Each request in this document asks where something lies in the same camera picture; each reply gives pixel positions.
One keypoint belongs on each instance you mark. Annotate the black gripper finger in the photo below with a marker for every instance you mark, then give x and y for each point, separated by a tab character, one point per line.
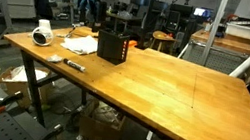
85	6
97	11

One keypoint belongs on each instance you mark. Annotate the white cloth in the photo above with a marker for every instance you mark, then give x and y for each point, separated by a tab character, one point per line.
80	44

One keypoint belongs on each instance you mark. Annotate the black perforated box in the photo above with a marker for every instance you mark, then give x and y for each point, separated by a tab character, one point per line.
111	47

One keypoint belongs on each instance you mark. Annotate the cardboard box with plastic bag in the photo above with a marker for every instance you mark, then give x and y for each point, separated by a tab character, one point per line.
17	88

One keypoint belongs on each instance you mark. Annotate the cardboard box with rags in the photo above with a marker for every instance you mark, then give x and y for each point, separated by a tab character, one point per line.
100	127

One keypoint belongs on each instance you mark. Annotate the small round dark table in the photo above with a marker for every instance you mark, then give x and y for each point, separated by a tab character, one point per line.
125	16

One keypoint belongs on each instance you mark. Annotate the white cup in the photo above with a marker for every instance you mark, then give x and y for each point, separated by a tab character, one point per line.
44	24

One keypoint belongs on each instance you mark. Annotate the orange and black block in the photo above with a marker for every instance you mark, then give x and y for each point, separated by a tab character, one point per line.
133	43

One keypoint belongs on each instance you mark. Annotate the black vertical pole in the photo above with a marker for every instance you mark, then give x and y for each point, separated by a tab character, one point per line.
148	13

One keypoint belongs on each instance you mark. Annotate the white VR controller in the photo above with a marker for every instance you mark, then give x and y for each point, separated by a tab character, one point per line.
42	36

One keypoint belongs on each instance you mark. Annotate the black marker with white label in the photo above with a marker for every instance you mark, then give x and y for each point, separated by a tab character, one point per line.
74	65

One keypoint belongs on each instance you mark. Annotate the small crumpled foil piece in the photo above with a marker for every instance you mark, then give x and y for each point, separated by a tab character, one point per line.
54	58

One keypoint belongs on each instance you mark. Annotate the white drawer cabinet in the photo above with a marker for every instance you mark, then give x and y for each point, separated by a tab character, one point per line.
20	4

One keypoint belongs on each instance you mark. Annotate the round wooden stool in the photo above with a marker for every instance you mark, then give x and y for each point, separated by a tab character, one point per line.
163	36

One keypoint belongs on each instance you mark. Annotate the black table leg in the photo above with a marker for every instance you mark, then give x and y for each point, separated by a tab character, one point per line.
33	86

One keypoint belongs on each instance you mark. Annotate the lit computer monitor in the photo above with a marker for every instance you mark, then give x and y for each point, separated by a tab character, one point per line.
199	12

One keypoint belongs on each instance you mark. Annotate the black orange bar clamp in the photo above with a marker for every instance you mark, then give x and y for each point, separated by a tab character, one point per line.
47	135
5	101

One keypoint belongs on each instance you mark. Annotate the wooden workbench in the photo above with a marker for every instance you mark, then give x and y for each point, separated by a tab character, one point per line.
224	41

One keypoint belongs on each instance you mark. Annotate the grey pegboard panel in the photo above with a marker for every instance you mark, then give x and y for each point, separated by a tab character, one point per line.
221	60

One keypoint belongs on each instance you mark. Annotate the black perforated board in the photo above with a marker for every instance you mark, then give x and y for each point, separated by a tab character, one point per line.
11	129

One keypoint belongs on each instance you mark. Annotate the white plastic bin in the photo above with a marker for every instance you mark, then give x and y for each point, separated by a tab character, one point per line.
249	32

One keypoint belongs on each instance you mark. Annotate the grey metal post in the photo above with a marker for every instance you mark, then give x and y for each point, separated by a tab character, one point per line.
214	26

